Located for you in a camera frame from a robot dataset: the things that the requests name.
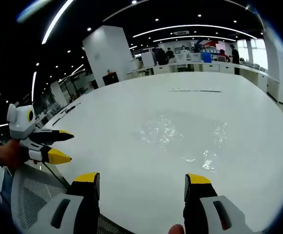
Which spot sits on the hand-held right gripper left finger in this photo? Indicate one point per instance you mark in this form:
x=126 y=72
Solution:
x=82 y=202

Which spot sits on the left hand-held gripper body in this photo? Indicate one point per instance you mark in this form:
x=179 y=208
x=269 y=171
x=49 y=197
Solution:
x=19 y=124

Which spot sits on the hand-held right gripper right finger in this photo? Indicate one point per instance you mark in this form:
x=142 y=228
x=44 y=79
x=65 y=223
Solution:
x=199 y=200

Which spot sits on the clear plastic food packaging bag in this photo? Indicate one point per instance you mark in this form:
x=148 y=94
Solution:
x=160 y=131
x=214 y=151

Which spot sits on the person's left hand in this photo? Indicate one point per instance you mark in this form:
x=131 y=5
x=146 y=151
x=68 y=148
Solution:
x=13 y=153

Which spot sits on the person's right hand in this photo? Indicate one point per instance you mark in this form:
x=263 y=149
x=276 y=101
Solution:
x=176 y=229

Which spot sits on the thin black tool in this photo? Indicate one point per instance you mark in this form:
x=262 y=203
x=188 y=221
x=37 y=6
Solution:
x=67 y=111

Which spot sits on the white perforated mesh basket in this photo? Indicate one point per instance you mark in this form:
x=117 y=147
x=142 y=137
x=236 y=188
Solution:
x=34 y=192

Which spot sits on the black cabinet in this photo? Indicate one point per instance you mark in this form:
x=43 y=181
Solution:
x=110 y=78

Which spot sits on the thin black strip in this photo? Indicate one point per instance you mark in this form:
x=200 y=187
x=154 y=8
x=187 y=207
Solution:
x=194 y=91

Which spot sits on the white cabinet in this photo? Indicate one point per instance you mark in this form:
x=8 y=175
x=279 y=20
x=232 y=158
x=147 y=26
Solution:
x=148 y=59

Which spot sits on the long white counter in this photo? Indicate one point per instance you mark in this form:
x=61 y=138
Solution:
x=229 y=67

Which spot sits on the blue box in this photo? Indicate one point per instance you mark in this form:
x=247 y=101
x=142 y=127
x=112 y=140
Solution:
x=207 y=57

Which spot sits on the ceiling air vent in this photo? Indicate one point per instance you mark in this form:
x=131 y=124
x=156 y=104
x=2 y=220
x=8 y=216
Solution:
x=181 y=32

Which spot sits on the curved ceiling light strip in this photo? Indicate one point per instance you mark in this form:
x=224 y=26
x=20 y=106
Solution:
x=194 y=26

